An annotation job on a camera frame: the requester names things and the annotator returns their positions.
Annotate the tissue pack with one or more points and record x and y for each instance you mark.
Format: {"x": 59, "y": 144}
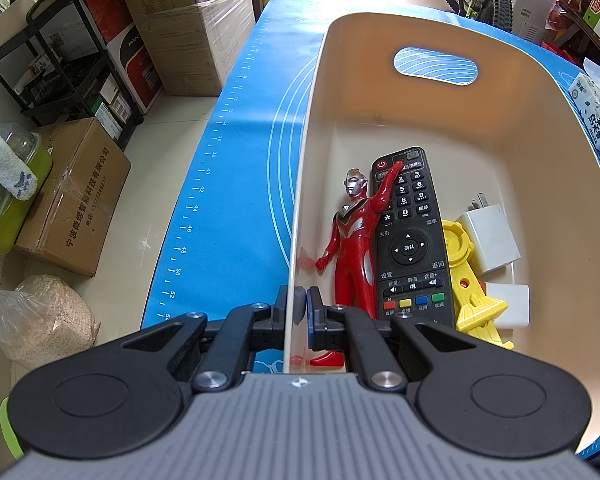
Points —
{"x": 585, "y": 93}

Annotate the floor cardboard box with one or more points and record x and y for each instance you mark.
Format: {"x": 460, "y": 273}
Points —
{"x": 69, "y": 219}

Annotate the bag of grain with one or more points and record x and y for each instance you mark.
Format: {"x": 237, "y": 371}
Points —
{"x": 44, "y": 320}

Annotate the black metal shelf rack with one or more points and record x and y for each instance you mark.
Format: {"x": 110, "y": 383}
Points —
{"x": 54, "y": 65}

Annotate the beige plastic storage bin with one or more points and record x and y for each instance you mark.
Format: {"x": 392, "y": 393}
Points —
{"x": 494, "y": 116}

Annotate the red ultraman figure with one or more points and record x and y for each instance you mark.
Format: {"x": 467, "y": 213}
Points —
{"x": 353, "y": 227}

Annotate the black remote control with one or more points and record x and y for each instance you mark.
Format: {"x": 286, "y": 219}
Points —
{"x": 411, "y": 261}

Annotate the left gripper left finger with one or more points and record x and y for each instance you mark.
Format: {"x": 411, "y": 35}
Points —
{"x": 117, "y": 397}

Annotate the yellow toy wrench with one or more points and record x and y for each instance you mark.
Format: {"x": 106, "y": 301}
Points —
{"x": 475, "y": 311}

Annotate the white charger large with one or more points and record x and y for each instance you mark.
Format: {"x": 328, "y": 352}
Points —
{"x": 495, "y": 246}

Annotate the large stacked cardboard box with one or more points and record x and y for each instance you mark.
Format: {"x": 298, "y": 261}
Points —
{"x": 193, "y": 43}

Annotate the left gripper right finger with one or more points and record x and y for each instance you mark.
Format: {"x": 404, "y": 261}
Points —
{"x": 479, "y": 397}

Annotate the blue silicone baking mat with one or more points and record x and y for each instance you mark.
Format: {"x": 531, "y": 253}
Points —
{"x": 229, "y": 239}

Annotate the green lidded container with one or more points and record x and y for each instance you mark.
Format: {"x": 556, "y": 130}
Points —
{"x": 24, "y": 166}

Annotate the white charger small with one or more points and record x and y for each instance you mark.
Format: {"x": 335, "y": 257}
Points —
{"x": 517, "y": 298}

